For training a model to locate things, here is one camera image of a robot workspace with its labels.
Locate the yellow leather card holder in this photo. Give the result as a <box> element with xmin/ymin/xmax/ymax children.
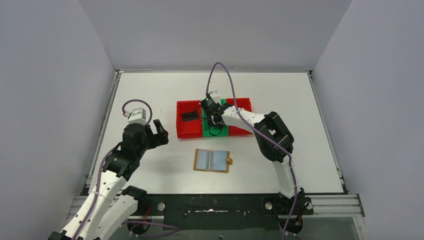
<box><xmin>193</xmin><ymin>149</ymin><xmax>233</xmax><ymax>173</ymax></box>

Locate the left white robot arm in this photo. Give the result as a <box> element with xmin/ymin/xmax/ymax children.
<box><xmin>49</xmin><ymin>119</ymin><xmax>169</xmax><ymax>240</ymax></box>

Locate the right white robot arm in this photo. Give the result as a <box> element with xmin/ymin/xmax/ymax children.
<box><xmin>199</xmin><ymin>96</ymin><xmax>301</xmax><ymax>206</ymax></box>

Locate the black card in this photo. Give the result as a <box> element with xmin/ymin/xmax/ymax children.
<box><xmin>181</xmin><ymin>110</ymin><xmax>200</xmax><ymax>122</ymax></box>

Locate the green middle bin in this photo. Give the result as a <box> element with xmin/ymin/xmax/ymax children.
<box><xmin>201</xmin><ymin>108</ymin><xmax>229</xmax><ymax>138</ymax></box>

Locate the left red bin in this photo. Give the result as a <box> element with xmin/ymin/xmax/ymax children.
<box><xmin>176</xmin><ymin>100</ymin><xmax>203</xmax><ymax>139</ymax></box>

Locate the red bin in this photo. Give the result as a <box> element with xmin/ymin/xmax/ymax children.
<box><xmin>225</xmin><ymin>97</ymin><xmax>252</xmax><ymax>137</ymax></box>
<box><xmin>176</xmin><ymin>100</ymin><xmax>203</xmax><ymax>139</ymax></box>

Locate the right red bin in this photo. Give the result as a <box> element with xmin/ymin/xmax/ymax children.
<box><xmin>225</xmin><ymin>97</ymin><xmax>252</xmax><ymax>137</ymax></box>

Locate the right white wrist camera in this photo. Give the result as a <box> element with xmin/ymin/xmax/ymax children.
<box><xmin>208</xmin><ymin>91</ymin><xmax>221</xmax><ymax>105</ymax></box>

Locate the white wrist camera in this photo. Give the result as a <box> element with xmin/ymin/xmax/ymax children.
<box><xmin>208</xmin><ymin>91</ymin><xmax>221</xmax><ymax>105</ymax></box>
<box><xmin>127</xmin><ymin>107</ymin><xmax>147</xmax><ymax>126</ymax></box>

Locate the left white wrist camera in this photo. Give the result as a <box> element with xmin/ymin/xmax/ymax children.
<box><xmin>127</xmin><ymin>107</ymin><xmax>147</xmax><ymax>126</ymax></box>

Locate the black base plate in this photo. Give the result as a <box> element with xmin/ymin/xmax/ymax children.
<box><xmin>145</xmin><ymin>193</ymin><xmax>286</xmax><ymax>232</ymax></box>

